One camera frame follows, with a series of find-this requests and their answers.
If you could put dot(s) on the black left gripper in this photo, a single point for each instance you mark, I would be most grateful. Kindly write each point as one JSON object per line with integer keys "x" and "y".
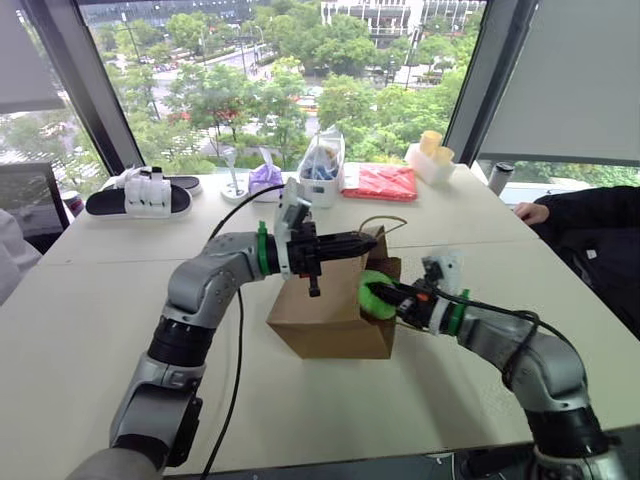
{"x": 306, "y": 252}

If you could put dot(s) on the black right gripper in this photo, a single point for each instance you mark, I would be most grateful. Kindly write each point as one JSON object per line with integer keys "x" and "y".
{"x": 419, "y": 310}

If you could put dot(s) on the green plush toy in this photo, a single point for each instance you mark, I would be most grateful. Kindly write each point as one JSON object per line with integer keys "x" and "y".
{"x": 371, "y": 305}

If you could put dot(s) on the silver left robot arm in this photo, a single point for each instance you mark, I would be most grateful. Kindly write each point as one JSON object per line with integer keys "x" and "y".
{"x": 200, "y": 285}

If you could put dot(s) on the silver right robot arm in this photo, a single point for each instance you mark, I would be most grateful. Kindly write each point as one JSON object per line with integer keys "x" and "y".
{"x": 545, "y": 360}

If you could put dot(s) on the red plastic bag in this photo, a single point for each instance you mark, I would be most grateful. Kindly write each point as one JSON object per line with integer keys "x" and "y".
{"x": 382, "y": 182}

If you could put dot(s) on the brown paper bag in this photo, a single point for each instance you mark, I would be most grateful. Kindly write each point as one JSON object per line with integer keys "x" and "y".
{"x": 325, "y": 325}

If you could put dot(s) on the purple plastic bag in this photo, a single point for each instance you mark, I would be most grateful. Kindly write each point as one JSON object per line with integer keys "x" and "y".
{"x": 265, "y": 180}

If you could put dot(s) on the bystander bare hand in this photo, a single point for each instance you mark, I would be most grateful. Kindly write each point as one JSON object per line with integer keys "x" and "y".
{"x": 531, "y": 212}

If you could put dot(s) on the white bin with blue items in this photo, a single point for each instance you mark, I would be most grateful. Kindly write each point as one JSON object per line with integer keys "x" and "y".
{"x": 322, "y": 187}

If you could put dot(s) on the white plastic tray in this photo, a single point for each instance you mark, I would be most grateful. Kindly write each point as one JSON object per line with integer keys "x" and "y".
{"x": 430, "y": 167}

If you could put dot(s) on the clear glass on white base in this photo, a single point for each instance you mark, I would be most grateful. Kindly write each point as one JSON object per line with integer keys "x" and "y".
{"x": 232, "y": 190}

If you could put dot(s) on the yellow plastic cup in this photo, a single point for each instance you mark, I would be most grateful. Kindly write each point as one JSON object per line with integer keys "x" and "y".
{"x": 444, "y": 154}
{"x": 430, "y": 141}

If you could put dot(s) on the white tumbler with dark lid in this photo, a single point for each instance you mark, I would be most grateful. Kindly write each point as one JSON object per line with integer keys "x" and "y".
{"x": 500, "y": 177}

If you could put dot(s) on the black and white slipper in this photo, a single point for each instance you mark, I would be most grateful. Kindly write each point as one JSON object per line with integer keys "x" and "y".
{"x": 105, "y": 202}
{"x": 187, "y": 184}

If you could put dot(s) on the bystander black sleeved arm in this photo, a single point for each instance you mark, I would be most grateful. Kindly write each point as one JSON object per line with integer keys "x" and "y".
{"x": 600, "y": 240}

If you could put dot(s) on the small printed cup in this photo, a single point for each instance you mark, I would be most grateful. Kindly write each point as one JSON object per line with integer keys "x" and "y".
{"x": 74, "y": 204}

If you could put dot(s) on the grey roller blind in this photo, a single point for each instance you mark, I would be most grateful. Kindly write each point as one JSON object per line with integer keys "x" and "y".
{"x": 25, "y": 55}
{"x": 575, "y": 80}

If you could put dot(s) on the dark chair back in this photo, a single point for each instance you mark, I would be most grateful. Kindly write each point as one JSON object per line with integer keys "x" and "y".
{"x": 30, "y": 200}

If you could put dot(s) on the bystander in white clothing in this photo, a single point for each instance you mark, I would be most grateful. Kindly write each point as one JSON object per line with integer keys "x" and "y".
{"x": 15, "y": 260}

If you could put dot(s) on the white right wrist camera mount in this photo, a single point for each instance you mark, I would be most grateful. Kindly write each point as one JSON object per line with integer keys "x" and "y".
{"x": 450, "y": 272}

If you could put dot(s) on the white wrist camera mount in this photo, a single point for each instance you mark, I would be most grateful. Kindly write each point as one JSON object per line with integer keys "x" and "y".
{"x": 289, "y": 210}
{"x": 450, "y": 272}

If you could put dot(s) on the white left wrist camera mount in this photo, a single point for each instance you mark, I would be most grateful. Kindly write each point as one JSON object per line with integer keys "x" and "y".
{"x": 289, "y": 210}

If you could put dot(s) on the dark window frame post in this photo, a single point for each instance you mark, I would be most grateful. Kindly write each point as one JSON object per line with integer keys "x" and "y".
{"x": 487, "y": 75}
{"x": 85, "y": 75}

